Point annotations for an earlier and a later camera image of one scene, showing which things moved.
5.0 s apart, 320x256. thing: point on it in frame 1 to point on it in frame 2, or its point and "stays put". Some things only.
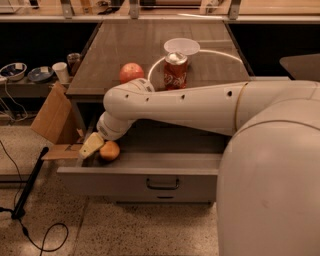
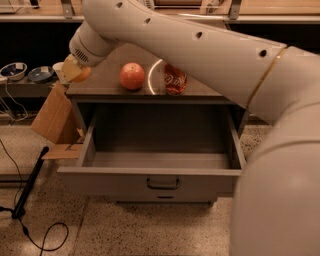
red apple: [130, 71] stays put
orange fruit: [110, 150] to [85, 72]
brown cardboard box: [57, 122] stays put
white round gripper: [106, 131] to [81, 50]
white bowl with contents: [14, 71] stays put
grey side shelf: [26, 88] stays put
